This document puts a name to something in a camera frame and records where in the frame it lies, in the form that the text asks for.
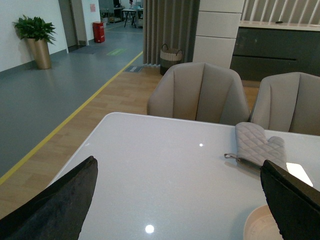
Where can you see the grey floor mat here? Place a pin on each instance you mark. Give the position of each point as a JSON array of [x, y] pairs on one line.
[[134, 68]]

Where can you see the dark grey kitchen cabinet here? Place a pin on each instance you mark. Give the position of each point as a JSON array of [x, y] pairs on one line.
[[263, 52]]

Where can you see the potted green plant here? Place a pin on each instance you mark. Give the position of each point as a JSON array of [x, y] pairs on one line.
[[38, 34]]

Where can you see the pink round plate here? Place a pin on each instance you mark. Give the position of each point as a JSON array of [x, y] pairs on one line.
[[261, 225]]

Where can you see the beige quilted oven mitt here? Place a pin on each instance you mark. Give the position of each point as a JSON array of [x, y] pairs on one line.
[[253, 148]]

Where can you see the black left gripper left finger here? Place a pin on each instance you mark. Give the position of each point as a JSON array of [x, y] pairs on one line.
[[59, 211]]

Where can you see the beige chair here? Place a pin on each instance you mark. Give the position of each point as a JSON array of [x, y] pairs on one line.
[[288, 102], [200, 91]]

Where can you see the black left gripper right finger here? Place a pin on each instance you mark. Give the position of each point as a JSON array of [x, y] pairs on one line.
[[294, 204]]

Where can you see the distant work table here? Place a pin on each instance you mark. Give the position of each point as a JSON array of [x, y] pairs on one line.
[[135, 15]]

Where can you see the beige chair left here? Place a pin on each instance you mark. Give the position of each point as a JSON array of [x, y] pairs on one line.
[[200, 91]]

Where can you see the grey pleated curtain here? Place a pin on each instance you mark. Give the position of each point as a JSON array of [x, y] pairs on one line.
[[171, 22]]

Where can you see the woven basket with handles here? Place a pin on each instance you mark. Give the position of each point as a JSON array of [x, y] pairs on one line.
[[169, 57]]

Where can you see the red cylindrical bin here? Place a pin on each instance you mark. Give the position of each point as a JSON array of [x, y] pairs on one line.
[[98, 32]]

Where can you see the beige chair right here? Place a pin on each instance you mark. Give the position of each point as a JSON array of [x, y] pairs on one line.
[[288, 102]]

